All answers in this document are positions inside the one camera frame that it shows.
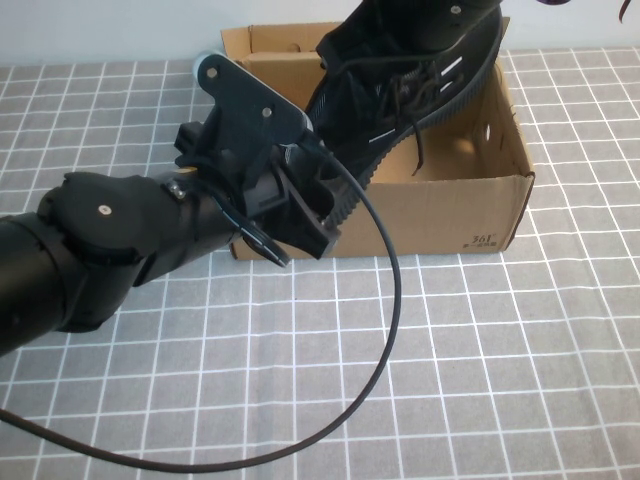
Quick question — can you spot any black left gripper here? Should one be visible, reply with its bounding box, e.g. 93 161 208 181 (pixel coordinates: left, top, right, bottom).
173 116 347 261

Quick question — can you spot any black left camera mount plate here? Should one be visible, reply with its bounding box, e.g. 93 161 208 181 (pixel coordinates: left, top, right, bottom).
194 52 310 151

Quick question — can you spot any grey white-checked tablecloth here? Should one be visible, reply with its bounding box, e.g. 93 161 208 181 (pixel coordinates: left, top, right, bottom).
0 47 640 480

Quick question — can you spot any long black left camera cable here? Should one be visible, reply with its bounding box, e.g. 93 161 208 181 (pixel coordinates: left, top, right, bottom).
0 149 401 474

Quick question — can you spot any brown cardboard shoe box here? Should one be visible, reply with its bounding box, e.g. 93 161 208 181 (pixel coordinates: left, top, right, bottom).
219 14 536 262

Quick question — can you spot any short black left gripper cable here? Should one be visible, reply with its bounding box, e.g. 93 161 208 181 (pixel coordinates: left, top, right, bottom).
214 197 290 267

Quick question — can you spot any black mesh sneaker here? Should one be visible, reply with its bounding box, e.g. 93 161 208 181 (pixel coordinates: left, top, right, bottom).
303 0 504 229

